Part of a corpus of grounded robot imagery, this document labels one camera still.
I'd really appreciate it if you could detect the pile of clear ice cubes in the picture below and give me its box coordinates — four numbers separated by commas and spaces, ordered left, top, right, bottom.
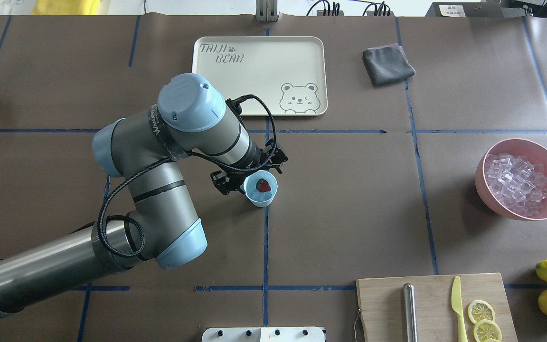
483, 153, 547, 217

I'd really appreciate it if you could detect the aluminium frame post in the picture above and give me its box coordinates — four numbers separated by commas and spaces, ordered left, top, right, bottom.
255, 0, 279, 22

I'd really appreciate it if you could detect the red strawberry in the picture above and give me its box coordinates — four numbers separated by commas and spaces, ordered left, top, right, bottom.
255, 178, 272, 193

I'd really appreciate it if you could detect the bamboo cutting board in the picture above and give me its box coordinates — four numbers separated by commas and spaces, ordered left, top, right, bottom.
356, 273, 518, 342

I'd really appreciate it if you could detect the light blue plastic cup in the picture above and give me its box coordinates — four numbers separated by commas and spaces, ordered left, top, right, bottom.
241, 170, 278, 208

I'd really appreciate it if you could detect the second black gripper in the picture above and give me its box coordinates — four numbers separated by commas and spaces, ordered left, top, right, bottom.
210, 140, 289, 195

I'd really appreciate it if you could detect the lemon slice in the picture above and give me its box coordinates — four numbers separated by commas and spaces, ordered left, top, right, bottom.
472, 320, 503, 342
466, 299, 496, 325

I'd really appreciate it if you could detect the cream bear serving tray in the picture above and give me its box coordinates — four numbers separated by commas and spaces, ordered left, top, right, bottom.
192, 36, 328, 117

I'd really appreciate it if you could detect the steel muddler black tip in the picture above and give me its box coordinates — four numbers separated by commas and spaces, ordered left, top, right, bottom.
402, 283, 418, 342

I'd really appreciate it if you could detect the grey folded cloth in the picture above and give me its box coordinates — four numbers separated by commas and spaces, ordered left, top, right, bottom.
362, 43, 416, 87

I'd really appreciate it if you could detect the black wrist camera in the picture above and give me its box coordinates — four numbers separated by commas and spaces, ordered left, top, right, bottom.
226, 99, 243, 117

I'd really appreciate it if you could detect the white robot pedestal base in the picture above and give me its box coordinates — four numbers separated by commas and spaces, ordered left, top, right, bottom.
201, 326, 327, 342

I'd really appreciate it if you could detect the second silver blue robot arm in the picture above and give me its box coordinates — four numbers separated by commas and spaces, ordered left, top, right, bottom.
0, 72, 288, 320

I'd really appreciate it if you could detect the yellow plastic knife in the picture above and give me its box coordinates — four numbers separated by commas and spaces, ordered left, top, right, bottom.
450, 275, 468, 342

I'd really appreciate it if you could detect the pink bowl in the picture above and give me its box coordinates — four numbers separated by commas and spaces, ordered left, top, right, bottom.
474, 138, 547, 221

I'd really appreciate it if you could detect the clear ice cube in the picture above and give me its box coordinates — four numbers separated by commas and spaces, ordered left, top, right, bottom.
250, 190, 266, 202

